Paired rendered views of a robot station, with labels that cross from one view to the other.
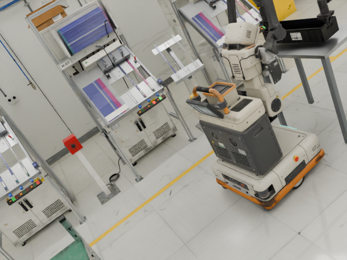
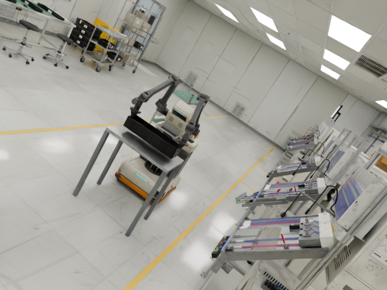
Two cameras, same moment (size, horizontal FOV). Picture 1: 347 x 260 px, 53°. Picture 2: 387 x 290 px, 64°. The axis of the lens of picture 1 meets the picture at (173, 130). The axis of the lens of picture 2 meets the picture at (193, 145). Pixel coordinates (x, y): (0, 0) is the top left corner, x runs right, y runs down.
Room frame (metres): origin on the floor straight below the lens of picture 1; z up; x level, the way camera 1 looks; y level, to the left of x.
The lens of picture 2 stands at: (4.26, -3.50, 1.88)
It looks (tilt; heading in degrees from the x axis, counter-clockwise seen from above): 17 degrees down; 119
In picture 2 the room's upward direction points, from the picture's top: 32 degrees clockwise
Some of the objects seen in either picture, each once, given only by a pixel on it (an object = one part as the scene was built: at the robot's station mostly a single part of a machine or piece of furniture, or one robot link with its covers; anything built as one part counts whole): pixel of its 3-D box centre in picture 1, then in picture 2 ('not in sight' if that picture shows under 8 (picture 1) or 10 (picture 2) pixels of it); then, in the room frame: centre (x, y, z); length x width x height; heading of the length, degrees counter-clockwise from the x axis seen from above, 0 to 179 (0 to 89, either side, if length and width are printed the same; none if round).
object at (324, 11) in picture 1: (324, 10); (136, 107); (2.28, -1.32, 1.04); 0.10 x 0.07 x 0.07; 21
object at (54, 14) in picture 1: (56, 10); (379, 157); (4.10, 0.47, 1.82); 0.68 x 0.30 x 0.20; 105
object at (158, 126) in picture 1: (134, 124); (285, 247); (3.95, 0.38, 0.31); 0.70 x 0.65 x 0.62; 105
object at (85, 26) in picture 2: not in sight; (84, 37); (-3.27, 1.71, 0.38); 0.65 x 0.46 x 0.75; 18
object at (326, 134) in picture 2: not in sight; (314, 154); (2.71, 4.91, 0.95); 1.36 x 0.82 x 1.90; 15
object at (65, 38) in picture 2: not in sight; (60, 50); (-1.62, 0.20, 0.28); 0.54 x 0.52 x 0.57; 38
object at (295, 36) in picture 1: (298, 30); (152, 136); (2.55, -1.22, 0.89); 0.57 x 0.17 x 0.11; 20
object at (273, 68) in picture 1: (261, 67); (167, 134); (2.39, -0.79, 0.84); 0.28 x 0.16 x 0.22; 20
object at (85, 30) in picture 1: (85, 30); (339, 164); (3.84, 0.29, 1.52); 0.51 x 0.13 x 0.27; 105
